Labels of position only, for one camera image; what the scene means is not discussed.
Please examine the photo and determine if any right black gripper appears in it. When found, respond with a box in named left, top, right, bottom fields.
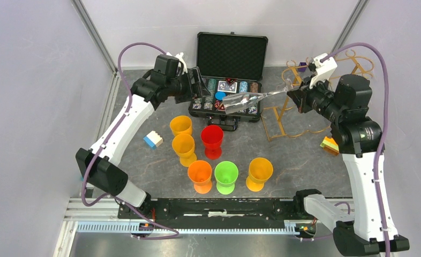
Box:
left=289, top=72, right=346, bottom=122

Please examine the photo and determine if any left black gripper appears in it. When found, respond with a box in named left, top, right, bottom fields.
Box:
left=166, top=67, right=211, bottom=104

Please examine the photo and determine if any clear wine glass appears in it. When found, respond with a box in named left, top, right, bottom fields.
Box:
left=222, top=80, right=294, bottom=114

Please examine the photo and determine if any yellow wine glass back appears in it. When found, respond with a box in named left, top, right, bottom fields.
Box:
left=169, top=116, right=193, bottom=136

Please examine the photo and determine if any yellow wine glass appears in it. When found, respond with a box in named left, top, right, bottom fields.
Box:
left=246, top=157, right=274, bottom=192
left=169, top=116, right=193, bottom=136
left=172, top=133, right=197, bottom=167

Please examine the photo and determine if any red plastic wine glass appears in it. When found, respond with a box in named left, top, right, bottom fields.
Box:
left=200, top=125, right=224, bottom=160

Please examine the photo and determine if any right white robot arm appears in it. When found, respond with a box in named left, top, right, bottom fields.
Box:
left=288, top=74, right=410, bottom=256

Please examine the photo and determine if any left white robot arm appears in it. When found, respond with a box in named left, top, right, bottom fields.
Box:
left=76, top=52, right=209, bottom=218

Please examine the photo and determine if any gold wine glass rack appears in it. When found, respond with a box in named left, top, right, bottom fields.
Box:
left=261, top=49, right=375, bottom=142

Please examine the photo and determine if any yellow wine glass middle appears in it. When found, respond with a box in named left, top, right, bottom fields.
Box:
left=172, top=133, right=197, bottom=167

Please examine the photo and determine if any orange plastic wine glass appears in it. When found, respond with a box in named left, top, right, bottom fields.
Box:
left=187, top=160, right=212, bottom=194

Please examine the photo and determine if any yellow wine glass right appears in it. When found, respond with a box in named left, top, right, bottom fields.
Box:
left=246, top=157, right=274, bottom=192

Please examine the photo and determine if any green plastic wine glass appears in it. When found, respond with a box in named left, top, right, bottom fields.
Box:
left=214, top=161, right=239, bottom=195

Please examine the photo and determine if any blue round chip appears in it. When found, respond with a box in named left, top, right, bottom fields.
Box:
left=215, top=91, right=226, bottom=101

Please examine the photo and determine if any playing card deck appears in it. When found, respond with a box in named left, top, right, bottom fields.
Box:
left=217, top=80, right=238, bottom=93

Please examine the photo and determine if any purple small block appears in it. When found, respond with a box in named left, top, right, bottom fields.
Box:
left=297, top=62, right=307, bottom=72

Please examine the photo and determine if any black poker chip case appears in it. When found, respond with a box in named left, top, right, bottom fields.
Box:
left=189, top=32, right=268, bottom=132

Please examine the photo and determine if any orange green toy brick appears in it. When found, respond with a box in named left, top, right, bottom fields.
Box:
left=320, top=137, right=340, bottom=156

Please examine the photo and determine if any blue white toy brick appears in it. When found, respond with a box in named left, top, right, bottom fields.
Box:
left=143, top=131, right=163, bottom=149

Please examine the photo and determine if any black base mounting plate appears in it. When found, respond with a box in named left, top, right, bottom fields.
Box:
left=117, top=197, right=329, bottom=230

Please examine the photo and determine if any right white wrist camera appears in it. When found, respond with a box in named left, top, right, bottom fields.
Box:
left=308, top=53, right=337, bottom=89

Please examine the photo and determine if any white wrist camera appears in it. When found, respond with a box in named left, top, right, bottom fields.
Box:
left=308, top=53, right=337, bottom=89
left=175, top=52, right=187, bottom=74

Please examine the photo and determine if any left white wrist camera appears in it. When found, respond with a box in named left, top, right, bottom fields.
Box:
left=175, top=52, right=187, bottom=74

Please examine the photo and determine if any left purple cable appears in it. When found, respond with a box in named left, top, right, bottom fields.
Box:
left=81, top=42, right=180, bottom=240

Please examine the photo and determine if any white slotted cable duct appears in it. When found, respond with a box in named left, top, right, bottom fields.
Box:
left=76, top=221, right=302, bottom=235

